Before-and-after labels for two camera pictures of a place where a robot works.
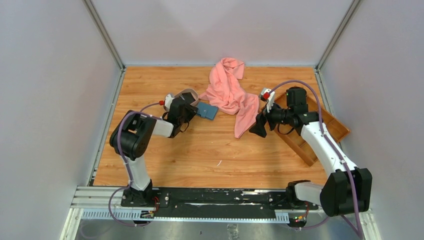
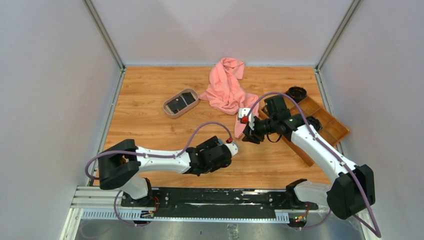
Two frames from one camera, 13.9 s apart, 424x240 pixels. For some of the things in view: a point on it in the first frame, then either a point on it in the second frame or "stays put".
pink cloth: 227,95 stays put
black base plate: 220,202 stays put
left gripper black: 191,110 -> 210,143
